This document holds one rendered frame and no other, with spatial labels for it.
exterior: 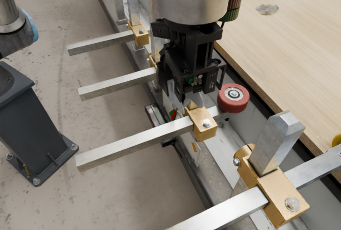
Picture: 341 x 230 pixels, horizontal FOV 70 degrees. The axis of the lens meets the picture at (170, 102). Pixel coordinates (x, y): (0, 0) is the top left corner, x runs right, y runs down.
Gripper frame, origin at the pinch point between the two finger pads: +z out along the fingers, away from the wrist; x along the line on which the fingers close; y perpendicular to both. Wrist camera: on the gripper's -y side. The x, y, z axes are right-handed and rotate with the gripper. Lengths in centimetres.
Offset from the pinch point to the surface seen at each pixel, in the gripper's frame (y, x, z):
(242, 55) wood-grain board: -17.9, 29.1, 10.4
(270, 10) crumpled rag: -35, 53, 10
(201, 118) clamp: -3.2, 7.8, 13.4
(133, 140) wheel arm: -4.1, -10.0, 14.4
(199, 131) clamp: 0.0, 5.7, 13.6
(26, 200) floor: -46, -69, 101
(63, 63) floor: -159, -37, 101
